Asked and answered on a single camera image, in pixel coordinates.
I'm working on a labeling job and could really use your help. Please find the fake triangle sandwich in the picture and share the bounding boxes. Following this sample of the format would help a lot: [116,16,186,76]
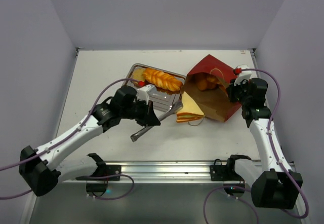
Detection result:
[176,92,205,123]

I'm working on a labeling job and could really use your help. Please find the red brown paper bag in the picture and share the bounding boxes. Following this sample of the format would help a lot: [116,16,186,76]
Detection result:
[182,55,241,123]

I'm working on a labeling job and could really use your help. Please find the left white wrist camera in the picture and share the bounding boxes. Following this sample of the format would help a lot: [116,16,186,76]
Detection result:
[137,84,157,104]

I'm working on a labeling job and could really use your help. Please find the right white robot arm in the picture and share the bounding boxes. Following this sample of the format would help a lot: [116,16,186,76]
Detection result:
[210,78,303,210]

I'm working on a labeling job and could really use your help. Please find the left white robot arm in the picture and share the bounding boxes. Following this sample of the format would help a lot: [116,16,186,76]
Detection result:
[19,85,160,197]

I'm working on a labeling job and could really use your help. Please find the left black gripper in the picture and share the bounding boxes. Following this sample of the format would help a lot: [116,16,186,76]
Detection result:
[120,98,160,126]

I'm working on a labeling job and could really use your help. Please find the seeded bread slice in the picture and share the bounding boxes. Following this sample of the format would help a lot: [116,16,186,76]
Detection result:
[132,68,145,82]

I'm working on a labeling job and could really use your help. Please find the stainless steel tray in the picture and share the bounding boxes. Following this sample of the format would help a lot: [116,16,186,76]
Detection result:
[127,63,186,112]

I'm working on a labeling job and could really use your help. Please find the braided orange bread loaf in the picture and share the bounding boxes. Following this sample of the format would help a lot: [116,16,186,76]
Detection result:
[142,68,183,92]

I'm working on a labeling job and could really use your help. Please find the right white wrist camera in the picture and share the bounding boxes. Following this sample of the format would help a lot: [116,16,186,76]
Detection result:
[233,65,252,86]

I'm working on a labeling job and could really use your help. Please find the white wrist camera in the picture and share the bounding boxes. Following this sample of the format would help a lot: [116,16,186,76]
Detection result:
[233,65,252,86]
[137,84,157,104]

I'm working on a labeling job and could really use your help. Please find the aluminium mounting rail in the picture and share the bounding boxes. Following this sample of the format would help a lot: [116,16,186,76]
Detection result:
[63,160,297,183]

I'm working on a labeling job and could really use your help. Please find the round orange bun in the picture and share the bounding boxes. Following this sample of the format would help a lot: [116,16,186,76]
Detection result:
[194,72,221,91]

